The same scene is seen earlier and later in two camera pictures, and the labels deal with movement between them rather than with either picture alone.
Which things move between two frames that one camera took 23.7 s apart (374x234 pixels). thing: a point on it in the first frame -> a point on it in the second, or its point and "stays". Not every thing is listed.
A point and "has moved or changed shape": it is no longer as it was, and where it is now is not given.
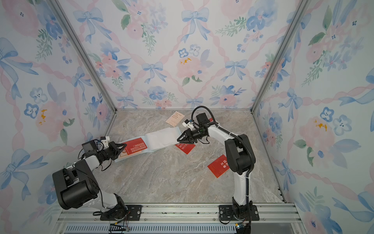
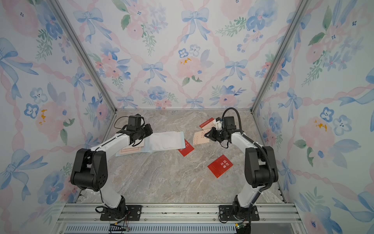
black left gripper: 117,151 -> 149,129
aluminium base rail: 87,218 stays
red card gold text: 219,165 stays
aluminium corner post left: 65,19 stays
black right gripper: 189,137 -> 212,136
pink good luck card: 175,119 has moved or changed shape
